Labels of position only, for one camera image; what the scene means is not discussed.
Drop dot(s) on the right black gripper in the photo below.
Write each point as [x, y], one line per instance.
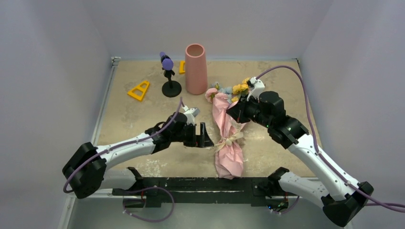
[237, 112]

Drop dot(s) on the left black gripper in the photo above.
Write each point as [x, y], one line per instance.
[200, 140]

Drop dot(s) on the cream printed ribbon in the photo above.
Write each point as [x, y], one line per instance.
[226, 144]

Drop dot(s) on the pink flower bouquet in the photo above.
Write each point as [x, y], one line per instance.
[228, 165]

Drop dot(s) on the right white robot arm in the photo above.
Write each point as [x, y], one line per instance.
[339, 194]

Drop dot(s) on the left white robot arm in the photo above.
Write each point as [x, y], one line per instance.
[89, 168]

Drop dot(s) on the pink tall vase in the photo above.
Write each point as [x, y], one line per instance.
[196, 79]

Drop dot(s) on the yellow block behind vase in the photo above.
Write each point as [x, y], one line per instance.
[182, 67]

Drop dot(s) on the black stand purple microphone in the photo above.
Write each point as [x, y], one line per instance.
[170, 88]

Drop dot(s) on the yellow triangular block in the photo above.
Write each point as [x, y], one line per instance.
[139, 91]

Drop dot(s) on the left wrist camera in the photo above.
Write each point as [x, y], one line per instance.
[191, 113]

